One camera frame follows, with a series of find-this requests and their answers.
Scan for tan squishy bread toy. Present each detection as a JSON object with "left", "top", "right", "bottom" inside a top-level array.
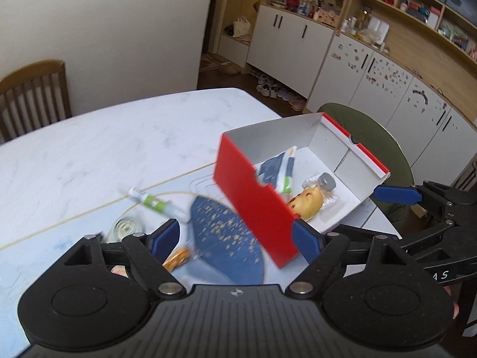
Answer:
[{"left": 287, "top": 186, "right": 324, "bottom": 221}]

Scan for red and white cardboard box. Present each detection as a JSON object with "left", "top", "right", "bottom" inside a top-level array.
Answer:
[{"left": 213, "top": 112, "right": 391, "bottom": 268}]

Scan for blue white snack packet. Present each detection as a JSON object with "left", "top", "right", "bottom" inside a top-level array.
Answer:
[{"left": 255, "top": 146, "right": 297, "bottom": 201}]

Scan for clear toothpick container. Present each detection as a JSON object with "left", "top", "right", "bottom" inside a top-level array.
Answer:
[{"left": 302, "top": 172, "right": 336, "bottom": 209}]

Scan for orange snack in wrapper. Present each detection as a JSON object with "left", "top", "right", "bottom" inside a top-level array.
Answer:
[{"left": 162, "top": 246, "right": 191, "bottom": 272}]

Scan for grey correction tape dispenser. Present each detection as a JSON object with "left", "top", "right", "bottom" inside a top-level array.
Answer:
[{"left": 103, "top": 216, "right": 144, "bottom": 243}]

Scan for white green marker pen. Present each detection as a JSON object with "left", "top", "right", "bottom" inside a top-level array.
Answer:
[{"left": 119, "top": 185, "right": 190, "bottom": 223}]

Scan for green upholstered chair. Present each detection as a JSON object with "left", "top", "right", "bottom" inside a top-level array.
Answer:
[{"left": 317, "top": 102, "right": 416, "bottom": 232}]

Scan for white storage cabinet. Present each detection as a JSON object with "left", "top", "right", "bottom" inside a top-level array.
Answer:
[{"left": 247, "top": 5, "right": 476, "bottom": 185}]

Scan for blue gold-speckled placemat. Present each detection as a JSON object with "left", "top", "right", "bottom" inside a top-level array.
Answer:
[{"left": 189, "top": 196, "right": 264, "bottom": 285}]

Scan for shoes on floor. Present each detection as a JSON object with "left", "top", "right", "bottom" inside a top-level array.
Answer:
[{"left": 256, "top": 74, "right": 306, "bottom": 112}]

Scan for wooden shelf unit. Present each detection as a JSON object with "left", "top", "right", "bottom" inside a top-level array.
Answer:
[{"left": 226, "top": 0, "right": 476, "bottom": 90}]

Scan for brown wooden chair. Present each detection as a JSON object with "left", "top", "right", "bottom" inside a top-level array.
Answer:
[{"left": 1, "top": 60, "right": 72, "bottom": 142}]

